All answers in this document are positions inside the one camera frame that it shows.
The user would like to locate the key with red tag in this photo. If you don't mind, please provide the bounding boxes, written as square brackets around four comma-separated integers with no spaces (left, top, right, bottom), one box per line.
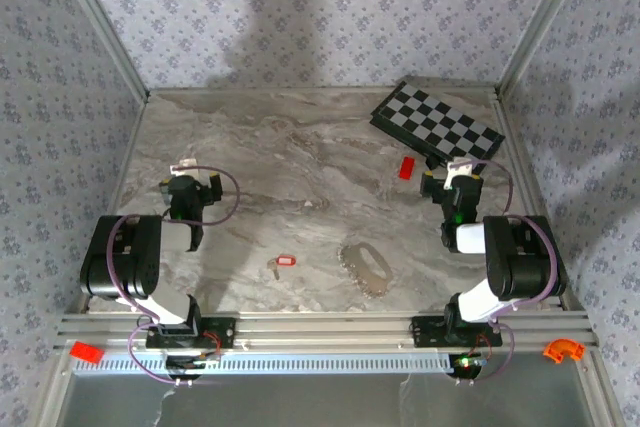
[338,241,392,299]
[266,254,298,282]

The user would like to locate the left aluminium corner post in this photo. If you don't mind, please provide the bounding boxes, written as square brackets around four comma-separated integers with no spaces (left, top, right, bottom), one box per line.
[49,0,151,101]

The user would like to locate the red block on frame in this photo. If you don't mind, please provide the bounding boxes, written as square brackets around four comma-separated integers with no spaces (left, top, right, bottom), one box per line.
[68,340,105,364]

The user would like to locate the right aluminium corner post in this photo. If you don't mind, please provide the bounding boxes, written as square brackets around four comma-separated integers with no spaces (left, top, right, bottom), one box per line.
[497,0,596,98]

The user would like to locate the folded black grey chessboard box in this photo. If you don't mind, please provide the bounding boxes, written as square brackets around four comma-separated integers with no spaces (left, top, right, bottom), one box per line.
[368,80,506,179]

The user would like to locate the aluminium side rail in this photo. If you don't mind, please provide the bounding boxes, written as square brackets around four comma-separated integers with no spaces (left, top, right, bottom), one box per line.
[74,94,151,316]
[492,94,587,316]

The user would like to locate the white slotted cable duct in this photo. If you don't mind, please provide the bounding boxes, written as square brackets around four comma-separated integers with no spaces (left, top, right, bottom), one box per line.
[72,350,456,376]

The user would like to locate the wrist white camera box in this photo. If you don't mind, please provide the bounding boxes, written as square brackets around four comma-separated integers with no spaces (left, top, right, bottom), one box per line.
[446,157,476,189]
[169,159,202,181]

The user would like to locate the aluminium corner post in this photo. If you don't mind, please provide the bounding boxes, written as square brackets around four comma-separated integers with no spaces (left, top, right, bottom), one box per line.
[497,0,596,98]
[49,0,151,101]

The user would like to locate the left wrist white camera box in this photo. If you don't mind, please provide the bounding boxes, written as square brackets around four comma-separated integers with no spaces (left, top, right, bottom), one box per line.
[169,159,202,181]

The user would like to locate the left aluminium side rail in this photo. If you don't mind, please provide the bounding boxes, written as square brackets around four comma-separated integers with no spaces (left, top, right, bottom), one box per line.
[74,94,151,316]

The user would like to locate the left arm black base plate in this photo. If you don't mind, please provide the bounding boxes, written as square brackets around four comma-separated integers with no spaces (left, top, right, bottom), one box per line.
[145,316,237,349]

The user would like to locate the orange plastic elbow piece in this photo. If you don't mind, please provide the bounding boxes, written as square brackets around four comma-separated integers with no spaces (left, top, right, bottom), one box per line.
[543,339,585,363]

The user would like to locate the grey metal sheet panel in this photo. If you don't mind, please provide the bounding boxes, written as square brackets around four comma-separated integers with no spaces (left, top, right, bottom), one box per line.
[49,371,606,427]

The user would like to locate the long aluminium frame rail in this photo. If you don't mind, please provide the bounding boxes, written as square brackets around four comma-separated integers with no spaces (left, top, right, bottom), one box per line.
[53,310,599,352]

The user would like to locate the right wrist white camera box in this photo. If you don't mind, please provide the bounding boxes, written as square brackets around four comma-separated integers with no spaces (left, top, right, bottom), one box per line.
[446,157,476,189]

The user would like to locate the right aluminium side rail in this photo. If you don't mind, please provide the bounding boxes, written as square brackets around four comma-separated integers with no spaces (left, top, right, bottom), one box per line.
[492,94,587,316]

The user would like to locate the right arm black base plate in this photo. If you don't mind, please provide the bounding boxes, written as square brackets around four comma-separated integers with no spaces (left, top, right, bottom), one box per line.
[410,315,504,348]

